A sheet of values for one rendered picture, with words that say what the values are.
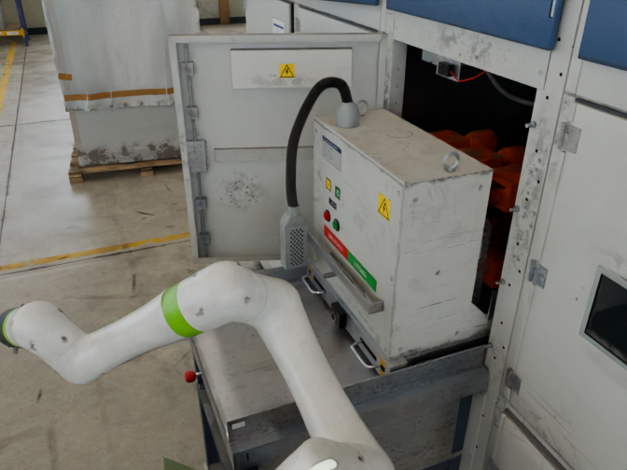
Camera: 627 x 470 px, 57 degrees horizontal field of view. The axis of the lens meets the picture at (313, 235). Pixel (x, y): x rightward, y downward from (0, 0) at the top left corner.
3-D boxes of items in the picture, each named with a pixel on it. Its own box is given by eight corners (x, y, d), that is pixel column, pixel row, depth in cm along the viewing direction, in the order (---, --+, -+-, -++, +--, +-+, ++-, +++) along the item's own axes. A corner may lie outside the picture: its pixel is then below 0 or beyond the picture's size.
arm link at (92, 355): (170, 275, 122) (154, 312, 113) (206, 311, 127) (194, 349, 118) (58, 335, 136) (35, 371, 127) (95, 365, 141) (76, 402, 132)
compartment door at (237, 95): (195, 253, 200) (170, 32, 165) (373, 246, 205) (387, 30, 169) (193, 263, 194) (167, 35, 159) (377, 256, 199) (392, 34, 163)
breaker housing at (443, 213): (389, 365, 140) (405, 183, 117) (312, 266, 180) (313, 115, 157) (552, 317, 157) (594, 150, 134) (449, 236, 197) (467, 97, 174)
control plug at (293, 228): (285, 270, 169) (285, 218, 161) (280, 263, 173) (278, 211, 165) (310, 266, 172) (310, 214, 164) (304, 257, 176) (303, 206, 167)
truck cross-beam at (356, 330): (388, 386, 140) (389, 366, 137) (306, 274, 184) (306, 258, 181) (406, 380, 142) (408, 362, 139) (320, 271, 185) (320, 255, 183)
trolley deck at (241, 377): (234, 473, 127) (232, 454, 124) (180, 315, 177) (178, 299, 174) (486, 390, 149) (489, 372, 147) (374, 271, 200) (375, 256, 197)
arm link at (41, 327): (46, 288, 123) (9, 329, 116) (90, 324, 128) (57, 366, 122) (21, 293, 132) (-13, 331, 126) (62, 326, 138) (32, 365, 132)
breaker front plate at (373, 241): (384, 364, 140) (399, 186, 117) (310, 267, 179) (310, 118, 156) (389, 363, 141) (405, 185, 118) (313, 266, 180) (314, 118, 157)
